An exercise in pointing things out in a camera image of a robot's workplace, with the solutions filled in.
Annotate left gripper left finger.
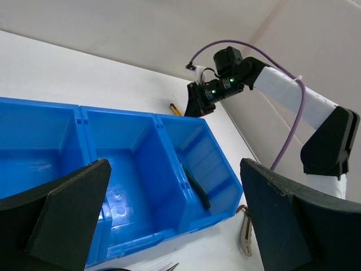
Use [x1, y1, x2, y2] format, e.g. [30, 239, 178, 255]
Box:
[1, 159, 111, 270]

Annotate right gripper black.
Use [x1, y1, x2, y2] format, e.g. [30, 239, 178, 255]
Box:
[184, 79, 226, 117]

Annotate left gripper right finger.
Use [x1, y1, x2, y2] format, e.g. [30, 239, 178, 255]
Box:
[240, 159, 360, 270]

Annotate yellow utility knife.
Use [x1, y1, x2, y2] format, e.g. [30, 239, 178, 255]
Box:
[170, 103, 182, 116]

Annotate silver metal tool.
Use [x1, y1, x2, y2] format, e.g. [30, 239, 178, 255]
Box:
[240, 212, 252, 257]

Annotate dark green cutting pliers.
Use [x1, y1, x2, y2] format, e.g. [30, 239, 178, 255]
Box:
[179, 160, 211, 210]

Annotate large yellow needle-nose pliers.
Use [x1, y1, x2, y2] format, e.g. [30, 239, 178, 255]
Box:
[102, 263, 179, 271]

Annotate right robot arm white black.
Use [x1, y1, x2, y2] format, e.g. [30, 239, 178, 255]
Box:
[184, 46, 360, 199]

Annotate blue bin right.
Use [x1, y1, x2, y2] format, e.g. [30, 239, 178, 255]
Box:
[156, 114, 243, 233]

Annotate blue bin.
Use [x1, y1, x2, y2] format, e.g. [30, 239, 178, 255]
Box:
[156, 114, 243, 233]
[1, 98, 91, 198]
[80, 106, 195, 267]

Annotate right brown hex key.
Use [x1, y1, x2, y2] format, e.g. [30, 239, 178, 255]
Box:
[236, 204, 249, 213]

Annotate blue bin left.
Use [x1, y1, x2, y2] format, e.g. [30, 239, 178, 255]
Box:
[1, 98, 91, 198]

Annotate blue bin middle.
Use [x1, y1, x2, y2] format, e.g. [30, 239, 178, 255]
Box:
[80, 106, 195, 267]

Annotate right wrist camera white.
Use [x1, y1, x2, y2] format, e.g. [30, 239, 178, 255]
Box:
[186, 62, 205, 84]

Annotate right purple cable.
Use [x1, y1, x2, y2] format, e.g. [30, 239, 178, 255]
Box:
[190, 40, 307, 172]

